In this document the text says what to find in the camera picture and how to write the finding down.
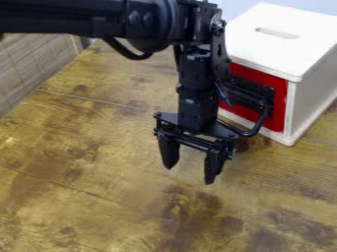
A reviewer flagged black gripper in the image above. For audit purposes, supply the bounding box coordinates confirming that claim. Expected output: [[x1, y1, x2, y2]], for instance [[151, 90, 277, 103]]
[[154, 112, 238, 185]]

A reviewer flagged red drawer front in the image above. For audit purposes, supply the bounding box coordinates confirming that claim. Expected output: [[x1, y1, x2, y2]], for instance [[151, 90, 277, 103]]
[[219, 63, 287, 132]]

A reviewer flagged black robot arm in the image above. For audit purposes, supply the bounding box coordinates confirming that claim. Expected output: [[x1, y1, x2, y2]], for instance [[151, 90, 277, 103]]
[[0, 0, 237, 184]]

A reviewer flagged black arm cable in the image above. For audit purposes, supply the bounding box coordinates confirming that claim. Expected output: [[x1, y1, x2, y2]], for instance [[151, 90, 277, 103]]
[[101, 35, 155, 61]]

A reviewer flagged woven bamboo blind panel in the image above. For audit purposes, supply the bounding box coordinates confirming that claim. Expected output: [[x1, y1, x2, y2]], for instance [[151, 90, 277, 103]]
[[0, 33, 83, 118]]

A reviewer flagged white wooden drawer box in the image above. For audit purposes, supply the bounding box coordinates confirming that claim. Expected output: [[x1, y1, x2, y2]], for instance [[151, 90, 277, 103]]
[[224, 2, 337, 146]]

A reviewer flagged black metal drawer handle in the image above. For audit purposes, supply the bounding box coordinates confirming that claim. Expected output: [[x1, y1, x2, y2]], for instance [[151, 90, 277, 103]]
[[215, 85, 271, 138]]

